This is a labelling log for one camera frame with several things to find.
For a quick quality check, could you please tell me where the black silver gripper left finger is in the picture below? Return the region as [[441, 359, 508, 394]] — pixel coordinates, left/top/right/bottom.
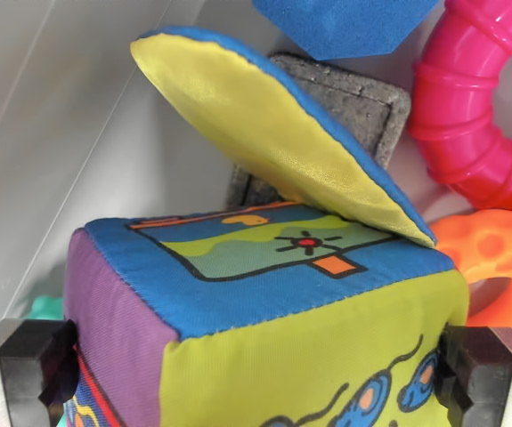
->
[[0, 318, 79, 427]]

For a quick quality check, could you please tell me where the black silver gripper right finger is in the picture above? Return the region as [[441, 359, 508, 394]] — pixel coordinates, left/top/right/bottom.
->
[[435, 325, 512, 427]]

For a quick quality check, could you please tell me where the green blue fabric flap cube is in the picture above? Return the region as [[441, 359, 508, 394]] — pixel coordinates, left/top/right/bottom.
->
[[62, 26, 470, 427]]

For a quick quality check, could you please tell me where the grey plastic bin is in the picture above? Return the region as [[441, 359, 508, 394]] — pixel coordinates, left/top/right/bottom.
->
[[0, 0, 512, 357]]

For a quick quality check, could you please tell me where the teal bumpy rubber ball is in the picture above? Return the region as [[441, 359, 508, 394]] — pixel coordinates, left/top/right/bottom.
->
[[27, 294, 66, 322]]

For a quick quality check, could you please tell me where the grey square sponge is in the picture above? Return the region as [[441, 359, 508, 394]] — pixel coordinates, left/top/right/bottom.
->
[[225, 51, 412, 210]]

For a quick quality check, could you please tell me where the blue foam octagonal block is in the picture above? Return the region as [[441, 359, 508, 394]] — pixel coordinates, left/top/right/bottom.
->
[[251, 0, 442, 62]]

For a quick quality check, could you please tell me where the orange bumpy rubber ring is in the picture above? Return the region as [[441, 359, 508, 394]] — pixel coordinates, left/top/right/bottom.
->
[[427, 207, 512, 349]]

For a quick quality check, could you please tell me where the pink plastic ring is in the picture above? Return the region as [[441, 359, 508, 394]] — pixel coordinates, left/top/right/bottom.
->
[[406, 0, 512, 214]]

